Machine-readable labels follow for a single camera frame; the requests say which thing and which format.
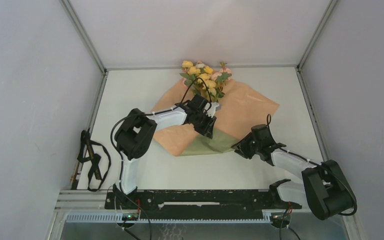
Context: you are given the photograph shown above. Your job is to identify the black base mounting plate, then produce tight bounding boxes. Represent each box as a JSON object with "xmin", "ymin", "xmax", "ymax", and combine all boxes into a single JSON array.
[{"xmin": 104, "ymin": 189, "xmax": 303, "ymax": 221}]

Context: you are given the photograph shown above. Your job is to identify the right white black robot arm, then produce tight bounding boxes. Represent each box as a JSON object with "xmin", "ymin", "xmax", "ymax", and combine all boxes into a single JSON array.
[{"xmin": 231, "ymin": 124, "xmax": 358, "ymax": 220}]

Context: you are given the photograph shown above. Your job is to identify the white slotted cable duct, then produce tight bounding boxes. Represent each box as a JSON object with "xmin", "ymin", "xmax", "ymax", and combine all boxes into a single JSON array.
[{"xmin": 65, "ymin": 211, "xmax": 282, "ymax": 224}]

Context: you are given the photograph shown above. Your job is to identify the black ribbon strap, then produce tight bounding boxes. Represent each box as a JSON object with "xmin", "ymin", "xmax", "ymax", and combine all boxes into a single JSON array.
[{"xmin": 76, "ymin": 129, "xmax": 113, "ymax": 192}]

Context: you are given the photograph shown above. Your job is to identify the white pink flower stem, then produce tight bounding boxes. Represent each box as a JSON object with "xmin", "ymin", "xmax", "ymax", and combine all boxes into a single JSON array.
[{"xmin": 180, "ymin": 60, "xmax": 210, "ymax": 95}]

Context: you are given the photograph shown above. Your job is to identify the aluminium frame rail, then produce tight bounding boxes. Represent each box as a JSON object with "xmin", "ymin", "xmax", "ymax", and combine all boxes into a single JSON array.
[{"xmin": 54, "ymin": 189, "xmax": 289, "ymax": 213}]

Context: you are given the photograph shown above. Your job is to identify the yellow flower stem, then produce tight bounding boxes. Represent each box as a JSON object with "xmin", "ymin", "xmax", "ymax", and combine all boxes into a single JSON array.
[{"xmin": 180, "ymin": 60, "xmax": 217, "ymax": 102}]

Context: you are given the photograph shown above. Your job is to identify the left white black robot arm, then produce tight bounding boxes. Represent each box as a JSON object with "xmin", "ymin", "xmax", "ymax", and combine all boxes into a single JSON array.
[{"xmin": 110, "ymin": 95, "xmax": 221, "ymax": 209}]

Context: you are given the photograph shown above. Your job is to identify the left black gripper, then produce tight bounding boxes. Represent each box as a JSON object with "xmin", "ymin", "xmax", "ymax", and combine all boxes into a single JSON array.
[{"xmin": 192, "ymin": 111, "xmax": 216, "ymax": 139}]

